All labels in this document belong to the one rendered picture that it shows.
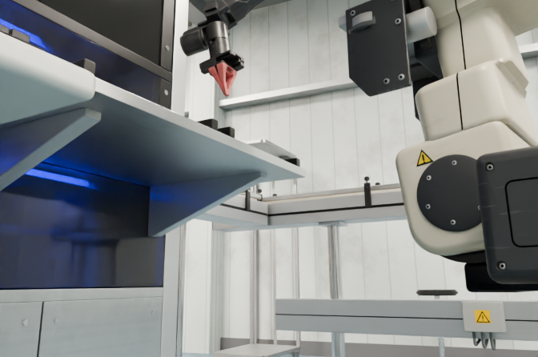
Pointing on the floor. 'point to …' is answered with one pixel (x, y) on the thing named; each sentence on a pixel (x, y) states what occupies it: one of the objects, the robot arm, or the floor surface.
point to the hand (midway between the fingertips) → (226, 92)
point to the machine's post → (171, 253)
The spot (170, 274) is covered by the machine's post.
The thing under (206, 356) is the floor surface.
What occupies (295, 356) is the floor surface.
